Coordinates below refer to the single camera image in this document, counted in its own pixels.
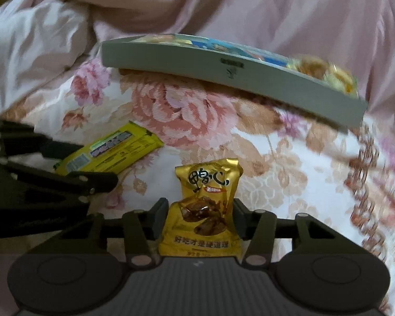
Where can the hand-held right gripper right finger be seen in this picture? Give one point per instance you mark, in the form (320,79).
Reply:
(242,220)

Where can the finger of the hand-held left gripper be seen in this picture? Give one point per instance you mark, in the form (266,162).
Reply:
(95,181)
(59,149)

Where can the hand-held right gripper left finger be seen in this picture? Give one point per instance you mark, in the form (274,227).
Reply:
(159,219)

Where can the yellow-green snack packet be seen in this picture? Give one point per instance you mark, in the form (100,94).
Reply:
(118,144)

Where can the golden snack packet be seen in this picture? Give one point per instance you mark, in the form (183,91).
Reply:
(202,187)

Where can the grey cardboard box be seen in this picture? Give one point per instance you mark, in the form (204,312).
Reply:
(184,62)

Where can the yellow bread packet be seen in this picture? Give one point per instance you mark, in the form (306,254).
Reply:
(322,74)

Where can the floral bedsheet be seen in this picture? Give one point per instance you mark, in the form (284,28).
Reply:
(283,177)

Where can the white duvet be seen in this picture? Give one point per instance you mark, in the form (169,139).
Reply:
(29,49)

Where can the pink satin curtain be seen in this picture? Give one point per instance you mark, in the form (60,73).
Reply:
(250,6)

